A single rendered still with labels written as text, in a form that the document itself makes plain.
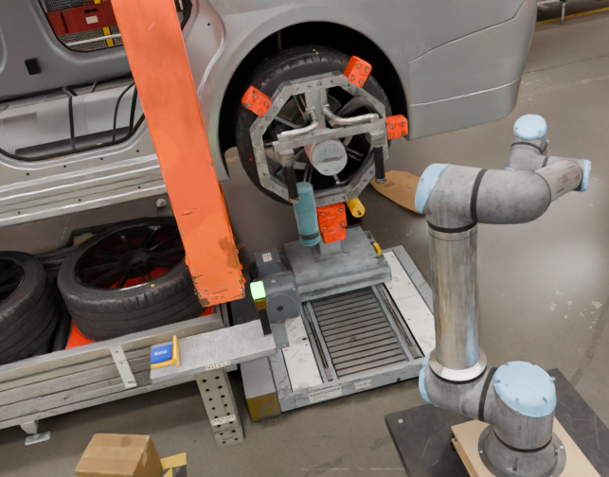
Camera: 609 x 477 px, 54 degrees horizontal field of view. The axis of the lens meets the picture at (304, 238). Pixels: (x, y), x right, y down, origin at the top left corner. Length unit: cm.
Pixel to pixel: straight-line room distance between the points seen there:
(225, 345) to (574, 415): 113
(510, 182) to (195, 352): 126
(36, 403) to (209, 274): 90
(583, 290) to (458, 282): 162
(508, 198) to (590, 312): 165
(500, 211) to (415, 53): 133
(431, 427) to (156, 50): 138
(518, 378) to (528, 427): 12
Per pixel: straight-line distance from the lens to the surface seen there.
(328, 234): 260
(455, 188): 131
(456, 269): 142
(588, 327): 282
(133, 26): 180
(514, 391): 163
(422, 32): 252
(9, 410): 265
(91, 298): 249
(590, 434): 201
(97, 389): 255
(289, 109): 256
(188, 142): 189
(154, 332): 238
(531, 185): 133
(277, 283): 242
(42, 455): 271
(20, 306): 265
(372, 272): 281
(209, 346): 214
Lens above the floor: 182
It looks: 32 degrees down
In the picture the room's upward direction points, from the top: 10 degrees counter-clockwise
